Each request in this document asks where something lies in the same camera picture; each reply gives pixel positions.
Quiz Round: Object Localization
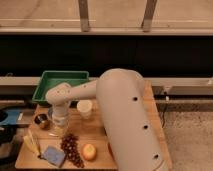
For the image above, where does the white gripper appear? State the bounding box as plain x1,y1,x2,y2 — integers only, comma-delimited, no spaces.
52,104,69,136

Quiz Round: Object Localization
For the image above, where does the silver metal fork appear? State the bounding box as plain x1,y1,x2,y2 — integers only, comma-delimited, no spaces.
49,133,59,137

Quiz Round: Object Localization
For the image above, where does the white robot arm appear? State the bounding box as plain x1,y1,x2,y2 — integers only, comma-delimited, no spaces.
45,68,169,171

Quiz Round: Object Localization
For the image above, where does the small metal cup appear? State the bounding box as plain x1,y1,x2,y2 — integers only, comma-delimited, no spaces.
34,113,50,129

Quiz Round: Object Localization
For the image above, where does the blue plastic cup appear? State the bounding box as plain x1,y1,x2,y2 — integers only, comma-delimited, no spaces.
47,107,53,119

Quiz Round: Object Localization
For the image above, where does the white paper cup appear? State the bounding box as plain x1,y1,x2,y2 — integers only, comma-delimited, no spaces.
77,100,93,119

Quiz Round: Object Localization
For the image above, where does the bunch of dark grapes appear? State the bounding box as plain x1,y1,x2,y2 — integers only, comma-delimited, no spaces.
60,134,84,168

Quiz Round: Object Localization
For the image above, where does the blue sponge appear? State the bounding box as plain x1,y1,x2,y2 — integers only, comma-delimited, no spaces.
43,146,66,167

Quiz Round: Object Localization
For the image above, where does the yellow apple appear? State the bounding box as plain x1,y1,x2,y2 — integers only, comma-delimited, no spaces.
82,144,97,161

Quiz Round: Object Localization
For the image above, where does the yellow banana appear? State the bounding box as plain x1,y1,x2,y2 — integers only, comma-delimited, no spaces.
23,130,41,158

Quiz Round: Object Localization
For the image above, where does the red bowl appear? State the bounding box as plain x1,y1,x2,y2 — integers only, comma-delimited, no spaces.
107,142,114,160

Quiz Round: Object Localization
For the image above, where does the blue object left of table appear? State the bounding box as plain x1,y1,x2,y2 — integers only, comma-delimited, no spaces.
0,109,21,126

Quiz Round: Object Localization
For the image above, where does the green plastic tray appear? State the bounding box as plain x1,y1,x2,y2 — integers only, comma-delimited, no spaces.
32,71,89,106

